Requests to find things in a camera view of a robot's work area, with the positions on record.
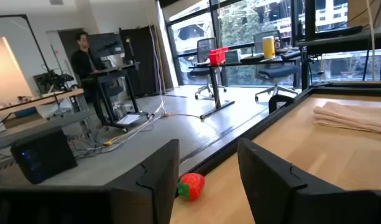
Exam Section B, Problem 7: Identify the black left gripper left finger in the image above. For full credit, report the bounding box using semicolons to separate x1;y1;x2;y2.
0;139;180;224

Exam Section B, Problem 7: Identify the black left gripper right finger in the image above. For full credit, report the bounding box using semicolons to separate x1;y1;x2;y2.
237;138;381;224

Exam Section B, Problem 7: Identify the bright red strawberry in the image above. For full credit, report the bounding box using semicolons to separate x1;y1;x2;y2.
177;172;206;202

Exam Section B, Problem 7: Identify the white paper sheet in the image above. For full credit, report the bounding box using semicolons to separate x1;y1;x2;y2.
116;114;141;126

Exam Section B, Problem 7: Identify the folded beige towel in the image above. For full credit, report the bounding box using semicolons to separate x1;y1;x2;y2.
312;101;381;135

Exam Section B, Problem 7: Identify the black computer tower blue light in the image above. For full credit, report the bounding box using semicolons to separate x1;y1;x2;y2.
10;128;78;185

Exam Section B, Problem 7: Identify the black office desk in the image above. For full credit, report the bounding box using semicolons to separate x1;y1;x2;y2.
188;55;303;121

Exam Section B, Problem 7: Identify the blue office chair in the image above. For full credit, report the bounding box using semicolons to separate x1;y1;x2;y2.
253;30;300;102

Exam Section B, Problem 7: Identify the black standing desk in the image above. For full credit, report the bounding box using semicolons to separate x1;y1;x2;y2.
81;62;150;131

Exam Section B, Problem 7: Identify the flat black pouch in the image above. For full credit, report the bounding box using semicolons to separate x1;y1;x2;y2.
241;54;266;63

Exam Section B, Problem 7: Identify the tall black cabinet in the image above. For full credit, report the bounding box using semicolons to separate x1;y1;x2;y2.
119;25;168;96

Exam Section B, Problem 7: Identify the grey mesh office chair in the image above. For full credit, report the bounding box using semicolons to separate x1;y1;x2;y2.
189;37;227;100

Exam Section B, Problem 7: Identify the grey cardboard box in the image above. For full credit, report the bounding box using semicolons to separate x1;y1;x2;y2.
224;49;242;64

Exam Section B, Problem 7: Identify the person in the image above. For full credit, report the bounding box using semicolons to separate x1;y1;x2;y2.
70;30;108;127

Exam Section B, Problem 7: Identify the yellow wipes canister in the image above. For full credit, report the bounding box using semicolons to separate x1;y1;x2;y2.
262;35;276;60

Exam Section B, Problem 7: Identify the red plastic box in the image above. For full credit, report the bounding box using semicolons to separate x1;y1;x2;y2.
208;47;229;66

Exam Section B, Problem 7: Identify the wooden workbench with grey legs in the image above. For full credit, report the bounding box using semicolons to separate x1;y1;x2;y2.
0;88;99;156

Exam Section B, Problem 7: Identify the blue plastic bin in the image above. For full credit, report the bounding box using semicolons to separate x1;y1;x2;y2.
14;106;38;119

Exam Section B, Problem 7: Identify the yellow extension cable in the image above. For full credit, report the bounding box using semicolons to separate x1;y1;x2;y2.
103;112;206;147

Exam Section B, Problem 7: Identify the black frame handle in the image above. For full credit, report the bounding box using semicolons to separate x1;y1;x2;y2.
268;94;295;114

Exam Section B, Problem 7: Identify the dark wall monitor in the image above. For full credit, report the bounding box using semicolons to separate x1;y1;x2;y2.
87;32;126;58

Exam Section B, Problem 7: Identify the black upright post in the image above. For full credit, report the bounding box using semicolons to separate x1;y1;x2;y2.
304;0;317;42

